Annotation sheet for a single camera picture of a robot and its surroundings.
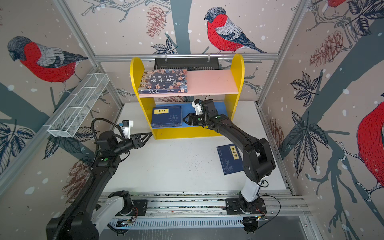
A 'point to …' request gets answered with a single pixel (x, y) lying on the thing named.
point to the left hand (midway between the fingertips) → (148, 135)
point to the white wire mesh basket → (73, 112)
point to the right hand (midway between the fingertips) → (185, 121)
